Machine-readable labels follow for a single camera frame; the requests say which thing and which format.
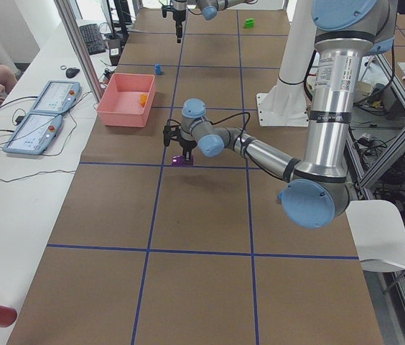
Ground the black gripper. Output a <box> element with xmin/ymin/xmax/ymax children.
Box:
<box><xmin>177</xmin><ymin>134</ymin><xmax>197</xmax><ymax>161</ymax></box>
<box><xmin>162</xmin><ymin>0</ymin><xmax>187</xmax><ymax>43</ymax></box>

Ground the purple sloped block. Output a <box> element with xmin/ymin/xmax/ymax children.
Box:
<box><xmin>171</xmin><ymin>155</ymin><xmax>193</xmax><ymax>167</ymax></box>

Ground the small blue cube block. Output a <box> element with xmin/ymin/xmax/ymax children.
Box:
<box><xmin>154</xmin><ymin>63</ymin><xmax>163</xmax><ymax>75</ymax></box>

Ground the green two-stud block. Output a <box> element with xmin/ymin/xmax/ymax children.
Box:
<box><xmin>243</xmin><ymin>17</ymin><xmax>255</xmax><ymax>29</ymax></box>

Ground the orange sloped block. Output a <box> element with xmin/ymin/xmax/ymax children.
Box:
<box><xmin>139</xmin><ymin>93</ymin><xmax>148</xmax><ymax>108</ymax></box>

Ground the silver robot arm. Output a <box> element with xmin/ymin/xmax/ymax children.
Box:
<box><xmin>161</xmin><ymin>1</ymin><xmax>251</xmax><ymax>166</ymax></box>
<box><xmin>163</xmin><ymin>1</ymin><xmax>397</xmax><ymax>229</ymax></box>

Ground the pink plastic box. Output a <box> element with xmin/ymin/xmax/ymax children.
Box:
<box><xmin>97</xmin><ymin>73</ymin><xmax>156</xmax><ymax>128</ymax></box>

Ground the black keyboard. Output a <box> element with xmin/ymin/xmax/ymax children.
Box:
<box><xmin>79</xmin><ymin>24</ymin><xmax>106</xmax><ymax>55</ymax></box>

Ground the black computer mouse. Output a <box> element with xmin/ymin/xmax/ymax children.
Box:
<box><xmin>65</xmin><ymin>68</ymin><xmax>80</xmax><ymax>79</ymax></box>

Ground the upper teach pendant tablet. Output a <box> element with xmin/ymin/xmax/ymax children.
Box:
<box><xmin>31</xmin><ymin>80</ymin><xmax>81</xmax><ymax>114</ymax></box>

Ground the teach pendant tablet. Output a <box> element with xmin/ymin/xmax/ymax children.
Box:
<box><xmin>2</xmin><ymin>113</ymin><xmax>62</xmax><ymax>155</ymax></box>
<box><xmin>31</xmin><ymin>80</ymin><xmax>81</xmax><ymax>114</ymax></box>

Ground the lower teach pendant tablet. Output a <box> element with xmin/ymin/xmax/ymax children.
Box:
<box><xmin>2</xmin><ymin>113</ymin><xmax>62</xmax><ymax>155</ymax></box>

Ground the white plastic chair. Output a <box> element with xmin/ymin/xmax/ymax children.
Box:
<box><xmin>346</xmin><ymin>200</ymin><xmax>405</xmax><ymax>273</ymax></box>

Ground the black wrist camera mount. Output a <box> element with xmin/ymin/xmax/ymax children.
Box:
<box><xmin>163</xmin><ymin>119</ymin><xmax>181</xmax><ymax>147</ymax></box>

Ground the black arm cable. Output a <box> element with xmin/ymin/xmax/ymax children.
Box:
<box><xmin>208</xmin><ymin>111</ymin><xmax>252</xmax><ymax>152</ymax></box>

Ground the aluminium frame post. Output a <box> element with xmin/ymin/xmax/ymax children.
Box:
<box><xmin>54</xmin><ymin>0</ymin><xmax>103</xmax><ymax>104</ymax></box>

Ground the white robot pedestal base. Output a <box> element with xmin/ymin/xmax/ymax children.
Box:
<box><xmin>256</xmin><ymin>0</ymin><xmax>316</xmax><ymax>127</ymax></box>

